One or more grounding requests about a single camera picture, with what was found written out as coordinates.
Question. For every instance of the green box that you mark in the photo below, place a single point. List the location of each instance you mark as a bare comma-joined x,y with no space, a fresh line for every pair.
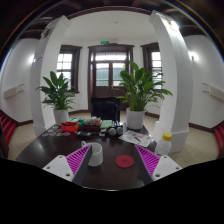
106,124

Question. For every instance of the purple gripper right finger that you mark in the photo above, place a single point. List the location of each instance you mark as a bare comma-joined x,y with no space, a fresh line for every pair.
154,167

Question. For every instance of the dark framed window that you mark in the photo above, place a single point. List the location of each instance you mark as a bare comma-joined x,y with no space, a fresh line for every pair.
152,61
68,65

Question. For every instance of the right white pillar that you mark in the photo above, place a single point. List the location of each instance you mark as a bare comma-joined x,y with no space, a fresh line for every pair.
175,110

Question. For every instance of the white ceramic mug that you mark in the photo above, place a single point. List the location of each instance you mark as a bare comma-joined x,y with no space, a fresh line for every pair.
97,153

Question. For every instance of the left potted green plant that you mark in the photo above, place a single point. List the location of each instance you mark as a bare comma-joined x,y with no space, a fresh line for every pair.
58,96

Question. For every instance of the red round coaster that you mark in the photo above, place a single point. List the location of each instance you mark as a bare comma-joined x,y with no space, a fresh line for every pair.
124,161

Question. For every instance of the left white pillar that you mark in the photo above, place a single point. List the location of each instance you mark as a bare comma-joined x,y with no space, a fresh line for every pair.
45,61

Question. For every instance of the dark wooden door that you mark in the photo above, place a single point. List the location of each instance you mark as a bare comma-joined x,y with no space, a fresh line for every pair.
105,63

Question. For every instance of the right potted green plant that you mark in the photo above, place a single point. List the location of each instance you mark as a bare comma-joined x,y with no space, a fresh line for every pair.
140,90

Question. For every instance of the right dark framed window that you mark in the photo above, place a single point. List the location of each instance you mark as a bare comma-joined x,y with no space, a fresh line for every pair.
152,61

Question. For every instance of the white pillar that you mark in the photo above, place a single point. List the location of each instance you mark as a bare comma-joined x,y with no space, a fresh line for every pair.
175,110
45,61

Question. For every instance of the colourful stickers on table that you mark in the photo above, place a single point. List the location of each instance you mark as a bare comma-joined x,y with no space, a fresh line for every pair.
55,131

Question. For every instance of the brown box of items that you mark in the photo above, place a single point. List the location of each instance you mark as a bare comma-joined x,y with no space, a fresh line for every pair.
92,124

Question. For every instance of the black office chair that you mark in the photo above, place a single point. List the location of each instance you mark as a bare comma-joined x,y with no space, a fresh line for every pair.
107,108

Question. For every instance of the green exit sign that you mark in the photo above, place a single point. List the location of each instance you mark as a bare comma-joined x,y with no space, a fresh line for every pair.
105,42

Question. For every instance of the printed paper sheet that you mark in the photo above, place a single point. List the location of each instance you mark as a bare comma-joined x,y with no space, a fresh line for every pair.
136,138

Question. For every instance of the potted green plant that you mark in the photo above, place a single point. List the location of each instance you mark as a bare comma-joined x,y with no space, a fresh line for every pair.
58,96
140,90

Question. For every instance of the left dark framed window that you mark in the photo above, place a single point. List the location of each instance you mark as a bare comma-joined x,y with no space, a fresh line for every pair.
68,65

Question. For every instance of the red plastic box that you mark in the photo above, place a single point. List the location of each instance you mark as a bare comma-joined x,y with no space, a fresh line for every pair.
70,126

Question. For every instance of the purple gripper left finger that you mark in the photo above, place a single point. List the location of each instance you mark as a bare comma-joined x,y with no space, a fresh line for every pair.
71,167

